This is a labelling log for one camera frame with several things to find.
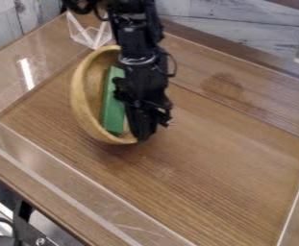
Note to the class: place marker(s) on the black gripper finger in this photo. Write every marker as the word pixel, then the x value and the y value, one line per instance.
pixel 149 125
pixel 135 122

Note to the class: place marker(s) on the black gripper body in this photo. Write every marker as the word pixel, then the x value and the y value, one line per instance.
pixel 141 88

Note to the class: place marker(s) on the green rectangular block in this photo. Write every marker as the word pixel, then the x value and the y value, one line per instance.
pixel 112 108

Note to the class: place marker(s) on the brown wooden bowl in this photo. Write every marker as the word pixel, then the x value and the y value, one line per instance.
pixel 87 87

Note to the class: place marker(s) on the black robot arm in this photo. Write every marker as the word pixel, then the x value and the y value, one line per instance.
pixel 136 29

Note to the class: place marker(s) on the clear acrylic corner bracket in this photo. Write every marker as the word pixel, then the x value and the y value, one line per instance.
pixel 88 36

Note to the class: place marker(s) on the clear acrylic tray wall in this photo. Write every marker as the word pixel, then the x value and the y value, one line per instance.
pixel 211 182

